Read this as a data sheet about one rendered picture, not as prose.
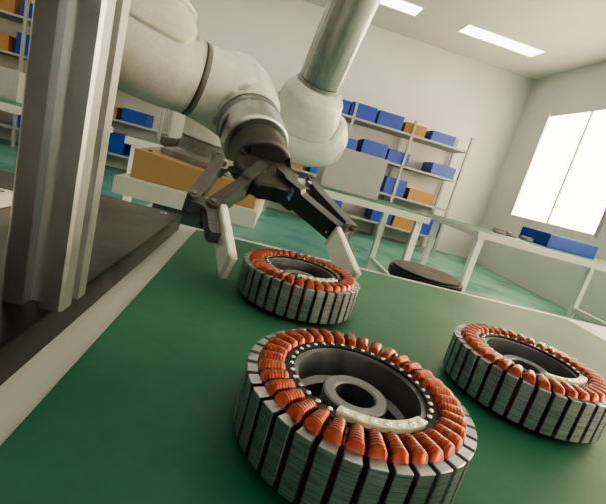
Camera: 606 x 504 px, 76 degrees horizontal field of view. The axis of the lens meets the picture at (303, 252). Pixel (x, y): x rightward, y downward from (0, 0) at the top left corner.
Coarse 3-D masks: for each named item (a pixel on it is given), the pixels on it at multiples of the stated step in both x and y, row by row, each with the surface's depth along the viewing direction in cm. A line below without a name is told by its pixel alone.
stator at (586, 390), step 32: (448, 352) 31; (480, 352) 28; (512, 352) 33; (544, 352) 32; (480, 384) 27; (512, 384) 25; (544, 384) 25; (576, 384) 26; (512, 416) 25; (544, 416) 25; (576, 416) 24
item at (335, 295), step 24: (264, 264) 34; (288, 264) 40; (312, 264) 40; (240, 288) 35; (264, 288) 32; (288, 288) 32; (312, 288) 32; (336, 288) 33; (288, 312) 32; (312, 312) 32; (336, 312) 33
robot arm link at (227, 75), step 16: (208, 48) 51; (208, 64) 50; (224, 64) 51; (240, 64) 53; (256, 64) 57; (208, 80) 50; (224, 80) 51; (240, 80) 52; (256, 80) 53; (208, 96) 51; (224, 96) 52; (272, 96) 54; (192, 112) 53; (208, 112) 53; (208, 128) 56
